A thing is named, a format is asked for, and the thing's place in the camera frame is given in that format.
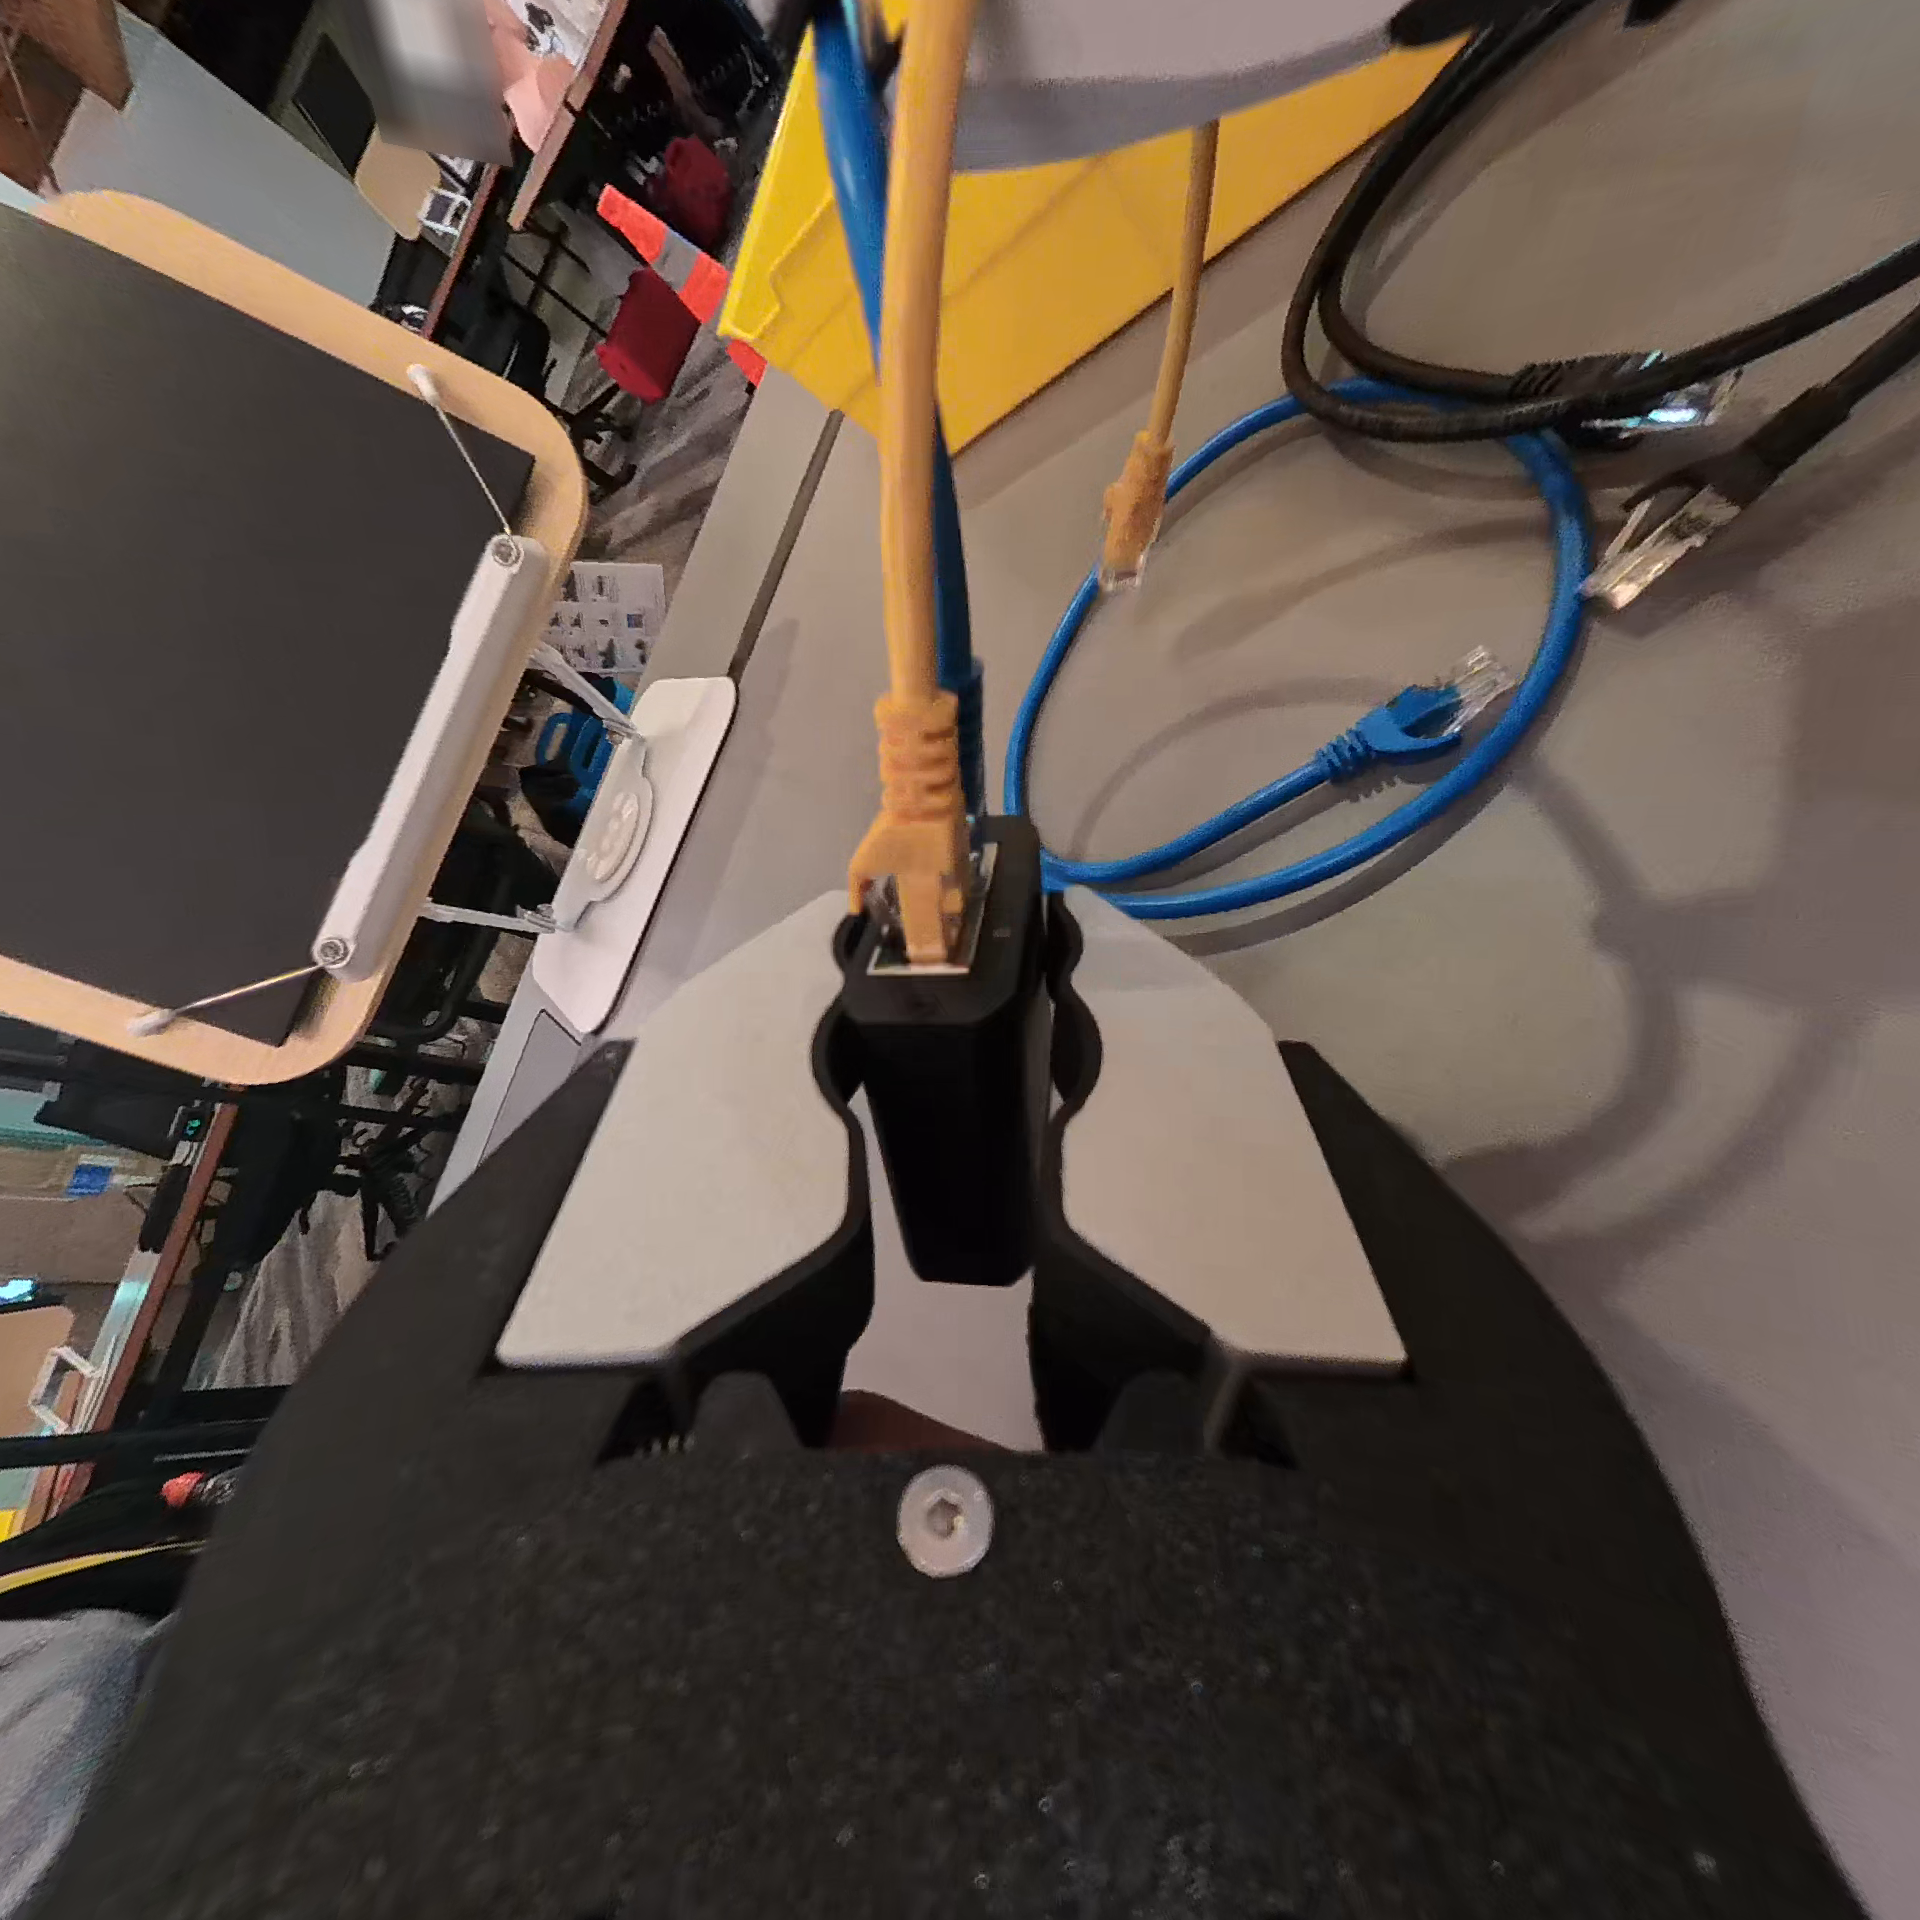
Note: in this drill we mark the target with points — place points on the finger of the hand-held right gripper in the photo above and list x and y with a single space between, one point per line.
1170 38

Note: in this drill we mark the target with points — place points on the yellow plastic bin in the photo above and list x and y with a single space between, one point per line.
1052 240

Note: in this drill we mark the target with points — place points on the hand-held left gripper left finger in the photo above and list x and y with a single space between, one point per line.
691 1202

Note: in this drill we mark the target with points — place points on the orange traffic cone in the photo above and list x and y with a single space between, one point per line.
668 257

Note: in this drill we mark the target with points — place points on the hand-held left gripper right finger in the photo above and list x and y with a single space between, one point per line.
1232 1202

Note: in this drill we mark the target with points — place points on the black ethernet port adapter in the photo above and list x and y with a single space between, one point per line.
964 1143

